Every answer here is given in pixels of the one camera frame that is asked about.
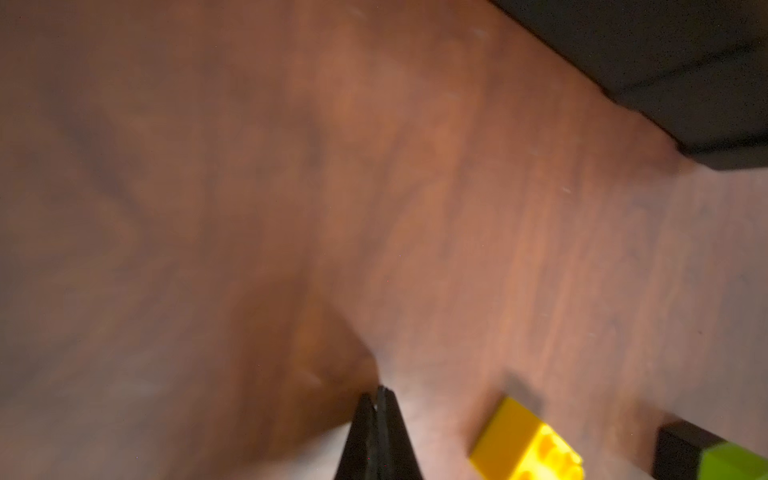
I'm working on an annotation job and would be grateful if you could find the black lego brick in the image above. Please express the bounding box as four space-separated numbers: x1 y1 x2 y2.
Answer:
651 420 725 480

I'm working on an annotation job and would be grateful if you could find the green lego brick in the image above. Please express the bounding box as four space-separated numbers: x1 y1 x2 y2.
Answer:
697 442 767 480

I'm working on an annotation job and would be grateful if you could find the black plastic toolbox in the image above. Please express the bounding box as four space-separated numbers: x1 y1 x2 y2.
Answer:
497 1 767 171

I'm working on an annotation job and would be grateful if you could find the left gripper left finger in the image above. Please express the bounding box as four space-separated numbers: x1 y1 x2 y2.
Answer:
334 393 377 480

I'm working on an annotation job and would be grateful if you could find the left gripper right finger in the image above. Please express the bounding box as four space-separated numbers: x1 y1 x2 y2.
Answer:
376 385 423 480

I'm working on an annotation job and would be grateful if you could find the yellow lego brick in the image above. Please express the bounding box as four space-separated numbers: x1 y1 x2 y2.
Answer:
469 397 585 480

